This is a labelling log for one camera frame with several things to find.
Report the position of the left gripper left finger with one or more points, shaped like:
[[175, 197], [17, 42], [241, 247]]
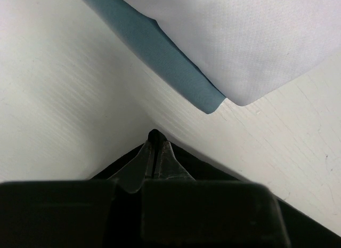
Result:
[[77, 213]]

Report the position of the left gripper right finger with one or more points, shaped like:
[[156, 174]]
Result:
[[179, 211]]

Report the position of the folded light blue t shirt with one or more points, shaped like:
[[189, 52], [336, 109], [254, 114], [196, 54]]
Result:
[[153, 47]]

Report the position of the folded white t shirt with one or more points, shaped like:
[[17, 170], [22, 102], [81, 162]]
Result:
[[248, 48]]

